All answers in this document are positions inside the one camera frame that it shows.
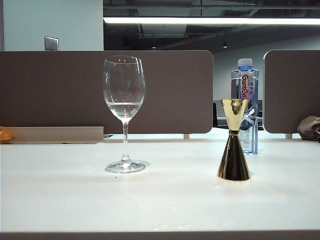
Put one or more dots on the gold double cone jigger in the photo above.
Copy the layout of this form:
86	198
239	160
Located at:
233	162

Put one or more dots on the clear wine glass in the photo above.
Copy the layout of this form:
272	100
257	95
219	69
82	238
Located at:
125	140

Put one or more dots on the clear plastic water bottle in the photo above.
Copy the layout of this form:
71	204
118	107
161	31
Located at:
246	82

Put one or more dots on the white partition foot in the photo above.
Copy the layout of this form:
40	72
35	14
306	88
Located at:
186	136

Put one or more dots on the brown desk partition panel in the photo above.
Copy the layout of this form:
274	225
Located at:
62	87
292	87

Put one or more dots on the beige flat box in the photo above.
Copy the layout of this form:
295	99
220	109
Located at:
57	135

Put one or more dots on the long ceiling light strip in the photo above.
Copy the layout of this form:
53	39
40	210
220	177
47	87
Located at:
200	20

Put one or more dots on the orange round object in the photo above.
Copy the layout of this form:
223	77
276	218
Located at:
5	136

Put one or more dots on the silver wall switch plate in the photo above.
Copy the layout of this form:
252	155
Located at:
51	43

